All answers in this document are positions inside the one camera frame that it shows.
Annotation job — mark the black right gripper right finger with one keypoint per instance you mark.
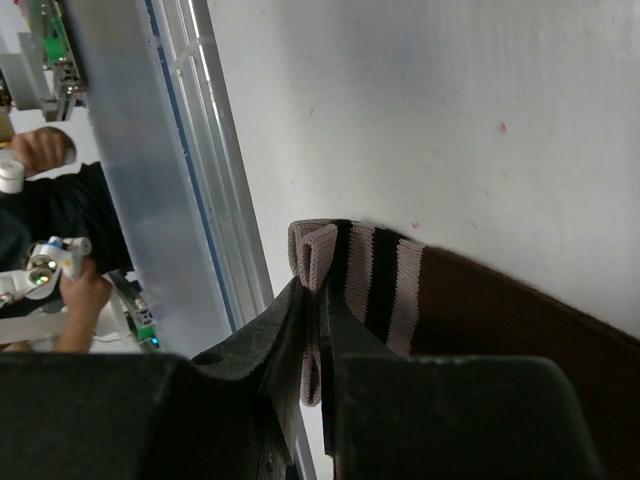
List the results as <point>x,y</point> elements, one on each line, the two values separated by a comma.
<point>388,416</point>

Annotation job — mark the person in dark shirt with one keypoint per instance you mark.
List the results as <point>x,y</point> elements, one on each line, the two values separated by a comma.
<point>68,206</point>

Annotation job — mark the aluminium frame rail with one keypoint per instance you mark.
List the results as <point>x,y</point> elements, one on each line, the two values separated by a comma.
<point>162,119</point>

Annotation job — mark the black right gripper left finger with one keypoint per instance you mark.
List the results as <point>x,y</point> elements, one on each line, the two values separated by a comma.
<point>255,429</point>

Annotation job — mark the white handheld controller device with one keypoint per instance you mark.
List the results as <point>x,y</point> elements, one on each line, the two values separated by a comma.
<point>46,262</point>

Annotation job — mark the brown sock with striped cuff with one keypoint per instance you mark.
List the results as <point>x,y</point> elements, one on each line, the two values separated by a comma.
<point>419,299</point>

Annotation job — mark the electronics board on stand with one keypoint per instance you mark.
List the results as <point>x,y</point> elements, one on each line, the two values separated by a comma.
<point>43,74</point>

